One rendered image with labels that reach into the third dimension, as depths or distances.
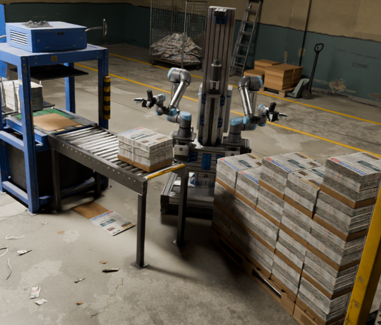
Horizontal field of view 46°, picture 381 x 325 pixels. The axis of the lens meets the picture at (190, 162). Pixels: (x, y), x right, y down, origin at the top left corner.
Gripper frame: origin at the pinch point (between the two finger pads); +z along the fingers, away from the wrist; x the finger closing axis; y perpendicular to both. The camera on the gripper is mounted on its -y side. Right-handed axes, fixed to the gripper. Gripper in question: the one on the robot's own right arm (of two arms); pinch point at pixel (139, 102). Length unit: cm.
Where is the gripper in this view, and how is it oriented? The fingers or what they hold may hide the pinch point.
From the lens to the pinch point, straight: 394.3
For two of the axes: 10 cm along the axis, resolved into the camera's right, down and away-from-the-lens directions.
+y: -1.8, 8.7, 4.5
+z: -5.4, 2.9, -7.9
